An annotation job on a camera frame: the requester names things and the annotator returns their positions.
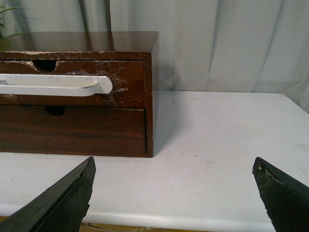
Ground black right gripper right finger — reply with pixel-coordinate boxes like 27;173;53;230
253;157;309;232

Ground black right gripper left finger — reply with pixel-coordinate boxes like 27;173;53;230
0;157;96;232

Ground white metal drawer handle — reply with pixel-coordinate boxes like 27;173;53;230
0;73;113;97

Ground wooden drawer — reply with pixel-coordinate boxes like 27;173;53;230
0;105;146;157
0;60;145;107

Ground brown wooden drawer cabinet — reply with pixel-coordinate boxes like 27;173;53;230
0;31;159;158

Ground white curtain backdrop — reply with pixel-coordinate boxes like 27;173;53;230
0;0;309;94

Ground green plant leaves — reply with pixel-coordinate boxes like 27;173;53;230
0;5;29;41

